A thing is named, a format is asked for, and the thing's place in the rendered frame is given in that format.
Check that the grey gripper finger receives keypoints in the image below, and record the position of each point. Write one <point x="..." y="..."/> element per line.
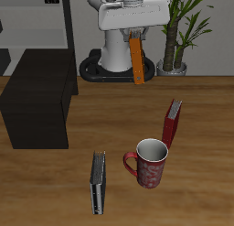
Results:
<point x="125" y="34"/>
<point x="143" y="34"/>

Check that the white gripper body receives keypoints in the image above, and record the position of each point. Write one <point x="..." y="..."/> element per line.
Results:
<point x="134" y="16"/>

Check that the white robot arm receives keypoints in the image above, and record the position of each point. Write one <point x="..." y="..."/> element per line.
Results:
<point x="115" y="52"/>

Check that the red book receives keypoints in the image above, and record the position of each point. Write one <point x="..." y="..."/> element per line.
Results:
<point x="169" y="129"/>

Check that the black book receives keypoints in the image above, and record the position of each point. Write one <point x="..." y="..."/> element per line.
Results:
<point x="98" y="187"/>

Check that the green pot plant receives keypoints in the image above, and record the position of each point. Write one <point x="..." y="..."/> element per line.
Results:
<point x="170" y="43"/>

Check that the dark brown desk caddy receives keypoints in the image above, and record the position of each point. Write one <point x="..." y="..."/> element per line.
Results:
<point x="36" y="107"/>

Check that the red patterned mug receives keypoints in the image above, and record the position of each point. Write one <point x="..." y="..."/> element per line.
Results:
<point x="151" y="171"/>

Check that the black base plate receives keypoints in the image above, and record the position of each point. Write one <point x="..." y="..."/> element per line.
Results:
<point x="91" y="71"/>

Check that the white bookcase with dark frame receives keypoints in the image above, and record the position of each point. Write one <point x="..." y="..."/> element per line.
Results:
<point x="30" y="22"/>

